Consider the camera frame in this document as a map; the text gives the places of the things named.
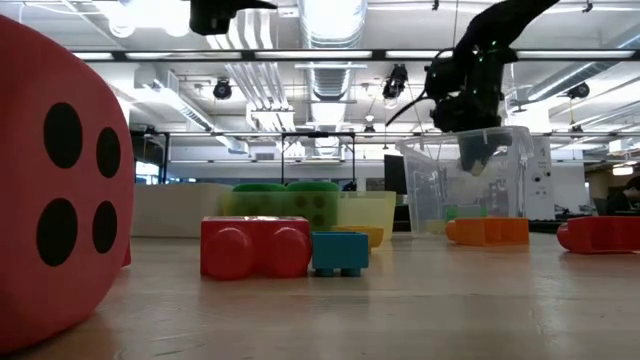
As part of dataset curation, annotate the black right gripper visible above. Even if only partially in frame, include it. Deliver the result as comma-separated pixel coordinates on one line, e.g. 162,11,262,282
430,44,519,174

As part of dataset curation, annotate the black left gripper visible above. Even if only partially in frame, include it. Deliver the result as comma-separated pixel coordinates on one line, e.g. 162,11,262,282
189,0,279,36

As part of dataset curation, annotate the clear plastic bin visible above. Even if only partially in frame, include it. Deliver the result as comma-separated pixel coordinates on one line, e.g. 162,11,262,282
397,125,535,237

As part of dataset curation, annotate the orange wedge block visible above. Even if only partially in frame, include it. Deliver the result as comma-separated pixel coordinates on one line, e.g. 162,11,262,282
444,216,530,247

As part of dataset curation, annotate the red foam die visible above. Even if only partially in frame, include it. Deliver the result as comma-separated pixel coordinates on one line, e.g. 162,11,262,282
0,14,136,357

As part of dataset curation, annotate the white tall machine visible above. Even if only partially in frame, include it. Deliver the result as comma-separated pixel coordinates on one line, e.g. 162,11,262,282
529,135,556,221

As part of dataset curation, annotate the black monitor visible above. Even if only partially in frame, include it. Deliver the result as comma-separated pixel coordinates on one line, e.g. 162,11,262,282
383,153,409,196

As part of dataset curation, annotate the yellow translucent bin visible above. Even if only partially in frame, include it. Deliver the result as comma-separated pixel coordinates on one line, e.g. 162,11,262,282
219,191,397,242

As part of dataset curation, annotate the orange studded brick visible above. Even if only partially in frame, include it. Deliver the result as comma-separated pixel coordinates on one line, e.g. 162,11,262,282
332,224,385,250

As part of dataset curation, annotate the person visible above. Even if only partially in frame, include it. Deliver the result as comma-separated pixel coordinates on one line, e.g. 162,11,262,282
604,174,640,217

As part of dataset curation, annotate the blue toy block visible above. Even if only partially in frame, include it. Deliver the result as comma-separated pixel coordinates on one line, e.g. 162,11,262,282
310,231,370,279

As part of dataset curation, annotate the silver ceiling air duct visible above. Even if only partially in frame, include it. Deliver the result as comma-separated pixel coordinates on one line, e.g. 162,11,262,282
297,0,369,101

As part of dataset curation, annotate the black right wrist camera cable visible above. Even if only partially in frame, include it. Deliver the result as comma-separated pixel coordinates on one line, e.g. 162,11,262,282
385,93,427,127

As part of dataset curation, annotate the black hanging camera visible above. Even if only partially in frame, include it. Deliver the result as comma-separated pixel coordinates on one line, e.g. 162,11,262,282
381,63,410,101

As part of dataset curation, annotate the black background frame stand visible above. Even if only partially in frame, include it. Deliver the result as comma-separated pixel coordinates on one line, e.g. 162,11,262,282
279,130,357,194

